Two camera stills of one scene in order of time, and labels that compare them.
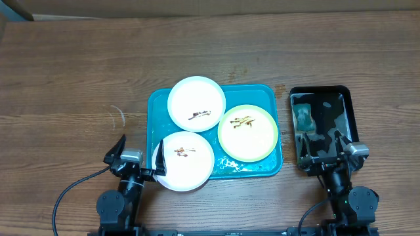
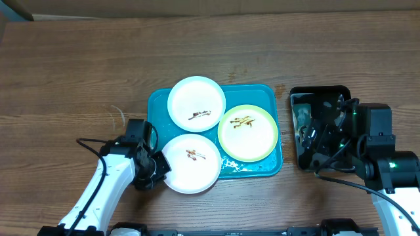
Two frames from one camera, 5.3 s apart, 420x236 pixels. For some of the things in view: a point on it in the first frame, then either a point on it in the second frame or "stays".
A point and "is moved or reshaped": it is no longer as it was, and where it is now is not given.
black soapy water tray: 319,111 stays
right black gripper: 323,163 to 327,132
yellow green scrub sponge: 304,120 stays
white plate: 189,160 is moved or reshaped
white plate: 196,103 stays
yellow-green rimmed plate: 248,133 stays
